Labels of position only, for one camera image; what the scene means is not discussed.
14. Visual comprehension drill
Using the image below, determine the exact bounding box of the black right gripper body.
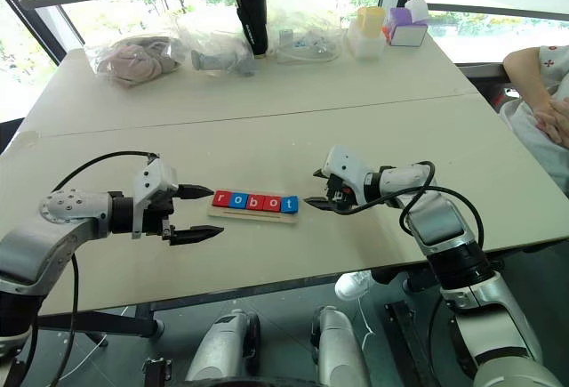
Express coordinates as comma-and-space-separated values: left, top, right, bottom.
324, 173, 359, 209

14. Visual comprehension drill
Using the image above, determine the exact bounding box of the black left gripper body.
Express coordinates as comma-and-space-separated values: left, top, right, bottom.
142, 198, 180, 242

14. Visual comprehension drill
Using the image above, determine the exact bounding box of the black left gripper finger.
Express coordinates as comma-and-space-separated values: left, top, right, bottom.
170, 224, 225, 247
177, 184, 215, 202

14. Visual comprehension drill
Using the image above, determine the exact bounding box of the blue letter tile o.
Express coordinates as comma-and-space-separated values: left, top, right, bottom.
228, 190, 249, 211

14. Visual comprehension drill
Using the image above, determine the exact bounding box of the red letter tile o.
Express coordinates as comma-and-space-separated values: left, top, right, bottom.
262, 193, 285, 214

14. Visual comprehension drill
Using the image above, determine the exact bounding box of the wooden letter tray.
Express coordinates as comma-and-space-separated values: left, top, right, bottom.
206, 201, 299, 227

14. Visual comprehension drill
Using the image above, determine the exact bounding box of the red letter tile b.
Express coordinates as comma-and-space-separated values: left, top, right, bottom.
244, 191, 267, 212

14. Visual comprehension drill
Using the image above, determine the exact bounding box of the silver left robot leg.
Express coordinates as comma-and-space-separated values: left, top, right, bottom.
183, 308, 261, 387

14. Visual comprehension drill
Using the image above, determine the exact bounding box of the silver robot leg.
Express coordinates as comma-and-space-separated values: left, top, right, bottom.
183, 308, 261, 387
310, 306, 371, 387

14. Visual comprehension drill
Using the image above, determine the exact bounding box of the silver right robot leg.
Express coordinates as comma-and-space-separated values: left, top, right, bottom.
310, 306, 371, 387

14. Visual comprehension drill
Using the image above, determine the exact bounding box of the bystander bare hand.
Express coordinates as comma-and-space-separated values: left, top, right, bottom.
533, 94, 569, 143

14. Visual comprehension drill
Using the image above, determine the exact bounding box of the white shoe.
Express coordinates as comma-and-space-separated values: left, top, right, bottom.
333, 270, 375, 302

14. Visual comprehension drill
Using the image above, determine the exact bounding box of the clear tubing bundle bag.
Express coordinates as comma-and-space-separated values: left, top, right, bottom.
275, 28, 344, 65

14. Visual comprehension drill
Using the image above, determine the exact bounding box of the white plastic container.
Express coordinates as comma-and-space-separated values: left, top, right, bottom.
346, 19, 388, 60

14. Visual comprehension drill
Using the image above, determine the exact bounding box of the bag of pink cloth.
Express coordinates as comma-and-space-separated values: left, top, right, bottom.
85, 34, 184, 91

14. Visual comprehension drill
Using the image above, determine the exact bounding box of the small black clamp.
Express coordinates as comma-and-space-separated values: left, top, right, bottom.
142, 356, 174, 387

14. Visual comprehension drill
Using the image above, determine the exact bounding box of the large clear plastic bag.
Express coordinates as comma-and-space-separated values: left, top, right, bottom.
170, 0, 347, 77

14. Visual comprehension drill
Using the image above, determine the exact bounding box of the yellow plastic cup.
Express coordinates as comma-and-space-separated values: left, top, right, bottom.
357, 5, 388, 38

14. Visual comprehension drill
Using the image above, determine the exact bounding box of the purple tissue box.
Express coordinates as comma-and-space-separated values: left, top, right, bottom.
383, 5, 429, 47

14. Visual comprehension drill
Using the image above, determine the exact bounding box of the black travel tumbler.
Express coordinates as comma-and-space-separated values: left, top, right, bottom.
232, 0, 270, 58

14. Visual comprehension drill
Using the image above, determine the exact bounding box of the dark side furniture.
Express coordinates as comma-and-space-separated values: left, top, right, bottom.
456, 63, 522, 113

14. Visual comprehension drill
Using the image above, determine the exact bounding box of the white tissue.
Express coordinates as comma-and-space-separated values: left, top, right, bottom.
404, 0, 430, 21

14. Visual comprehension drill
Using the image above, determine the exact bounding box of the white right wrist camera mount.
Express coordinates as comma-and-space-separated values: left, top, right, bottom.
321, 145, 375, 206

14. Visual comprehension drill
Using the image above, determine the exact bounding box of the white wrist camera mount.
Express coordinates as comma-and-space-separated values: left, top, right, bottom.
321, 145, 375, 206
130, 157, 180, 239

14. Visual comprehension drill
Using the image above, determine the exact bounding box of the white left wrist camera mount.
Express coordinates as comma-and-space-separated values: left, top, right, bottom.
130, 157, 180, 239

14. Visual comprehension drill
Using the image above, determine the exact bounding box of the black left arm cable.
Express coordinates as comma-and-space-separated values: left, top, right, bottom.
51, 150, 161, 387

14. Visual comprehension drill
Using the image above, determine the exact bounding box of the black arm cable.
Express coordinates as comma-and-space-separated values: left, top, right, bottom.
332, 160, 486, 255
51, 150, 161, 387

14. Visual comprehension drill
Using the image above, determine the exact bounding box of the black table frame leg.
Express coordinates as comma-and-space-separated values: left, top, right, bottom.
36, 310, 164, 340

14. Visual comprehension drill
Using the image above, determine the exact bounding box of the white cord on floor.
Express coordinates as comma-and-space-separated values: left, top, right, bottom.
357, 297, 375, 353

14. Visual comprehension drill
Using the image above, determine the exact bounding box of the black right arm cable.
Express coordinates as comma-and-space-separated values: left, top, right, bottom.
332, 160, 486, 255

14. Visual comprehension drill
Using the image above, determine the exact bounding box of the black metal floor bracket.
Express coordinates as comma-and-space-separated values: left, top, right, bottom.
383, 301, 431, 387

